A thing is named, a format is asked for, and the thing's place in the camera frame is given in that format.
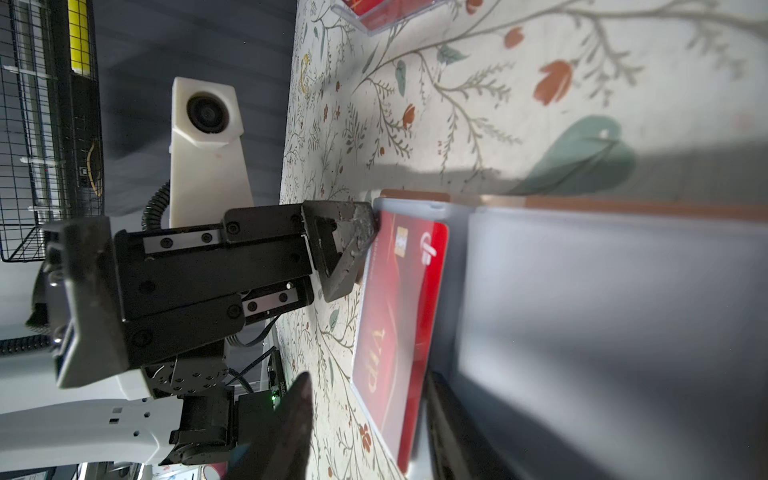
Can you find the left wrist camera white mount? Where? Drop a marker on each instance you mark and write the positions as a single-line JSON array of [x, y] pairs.
[[208, 173]]

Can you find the black wire mesh basket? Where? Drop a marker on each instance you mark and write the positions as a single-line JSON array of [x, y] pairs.
[[52, 161]]

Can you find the yellow tag on basket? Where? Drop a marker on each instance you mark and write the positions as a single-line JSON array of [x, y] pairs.
[[79, 38]]

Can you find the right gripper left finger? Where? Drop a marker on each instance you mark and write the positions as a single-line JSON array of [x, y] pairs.
[[281, 449]]

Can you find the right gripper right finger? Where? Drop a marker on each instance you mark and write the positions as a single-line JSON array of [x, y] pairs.
[[458, 449]]

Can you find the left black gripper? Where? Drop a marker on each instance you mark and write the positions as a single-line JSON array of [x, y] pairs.
[[117, 301]]

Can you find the red card in organizer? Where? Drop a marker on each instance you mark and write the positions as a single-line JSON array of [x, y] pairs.
[[373, 16]]

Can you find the pink leather card holder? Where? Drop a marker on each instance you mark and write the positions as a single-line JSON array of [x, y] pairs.
[[595, 339]]

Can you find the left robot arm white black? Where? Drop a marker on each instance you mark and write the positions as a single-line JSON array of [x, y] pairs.
[[190, 409]]

